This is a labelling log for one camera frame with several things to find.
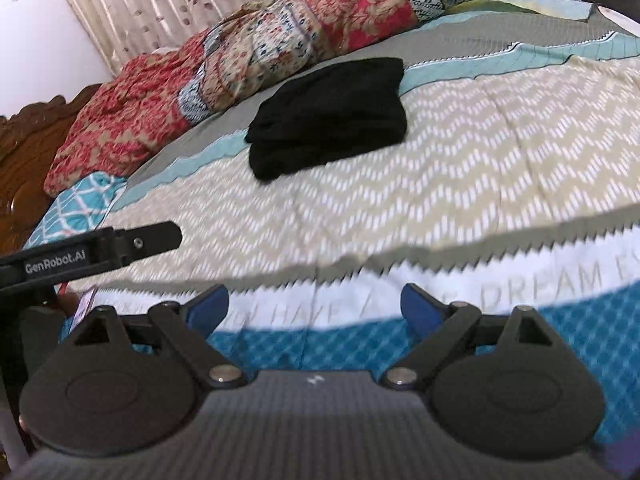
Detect black pants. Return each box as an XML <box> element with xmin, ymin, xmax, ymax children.
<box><xmin>245</xmin><ymin>58</ymin><xmax>407</xmax><ymax>182</ymax></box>

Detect smartphone with lit screen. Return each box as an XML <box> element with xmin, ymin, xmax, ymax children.
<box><xmin>70</xmin><ymin>286</ymin><xmax>99</xmax><ymax>332</ymax></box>

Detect teal lattice pillow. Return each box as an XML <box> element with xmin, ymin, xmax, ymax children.
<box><xmin>23</xmin><ymin>171</ymin><xmax>126</xmax><ymax>249</ymax></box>

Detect carved wooden headboard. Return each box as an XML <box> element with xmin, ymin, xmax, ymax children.
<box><xmin>0</xmin><ymin>84</ymin><xmax>100</xmax><ymax>255</ymax></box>

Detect patterned bedsheet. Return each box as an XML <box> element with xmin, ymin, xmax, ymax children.
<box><xmin>75</xmin><ymin>11</ymin><xmax>639</xmax><ymax>443</ymax></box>

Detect red floral quilt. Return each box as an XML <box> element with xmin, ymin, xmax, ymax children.
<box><xmin>41</xmin><ymin>0</ymin><xmax>584</xmax><ymax>198</ymax></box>

